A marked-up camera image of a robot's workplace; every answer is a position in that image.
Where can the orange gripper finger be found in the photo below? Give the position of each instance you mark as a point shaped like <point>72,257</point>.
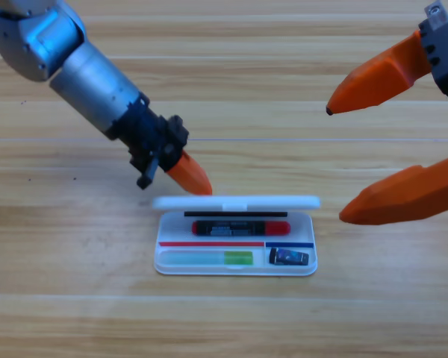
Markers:
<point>407,195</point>

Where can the green and white pen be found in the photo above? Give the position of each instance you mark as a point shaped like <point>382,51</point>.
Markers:
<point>239,258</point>

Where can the black marker with red ends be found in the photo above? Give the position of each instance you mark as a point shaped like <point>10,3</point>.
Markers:
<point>276,228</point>

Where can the white Unitree pencil case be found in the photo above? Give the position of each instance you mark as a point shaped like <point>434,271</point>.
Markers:
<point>306,231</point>

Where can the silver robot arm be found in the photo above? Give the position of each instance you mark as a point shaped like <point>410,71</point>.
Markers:
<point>82,74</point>

